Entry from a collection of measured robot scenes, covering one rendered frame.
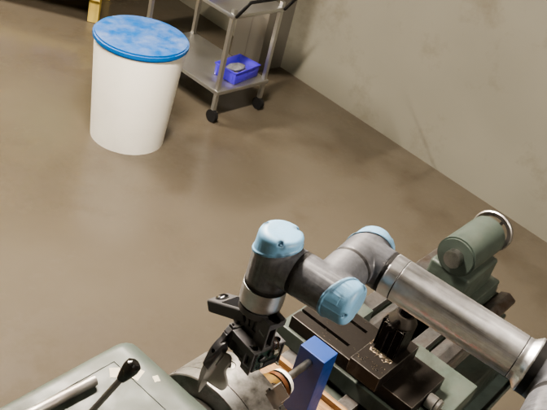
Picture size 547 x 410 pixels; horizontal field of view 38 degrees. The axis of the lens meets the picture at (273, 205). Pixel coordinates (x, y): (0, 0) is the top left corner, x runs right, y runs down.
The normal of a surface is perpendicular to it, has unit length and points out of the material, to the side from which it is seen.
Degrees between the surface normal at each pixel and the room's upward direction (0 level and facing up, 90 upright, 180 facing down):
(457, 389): 0
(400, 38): 90
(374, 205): 0
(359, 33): 90
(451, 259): 90
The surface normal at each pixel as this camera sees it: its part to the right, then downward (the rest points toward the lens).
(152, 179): 0.23, -0.80
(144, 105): 0.34, 0.65
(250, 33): -0.70, 0.26
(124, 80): -0.15, 0.58
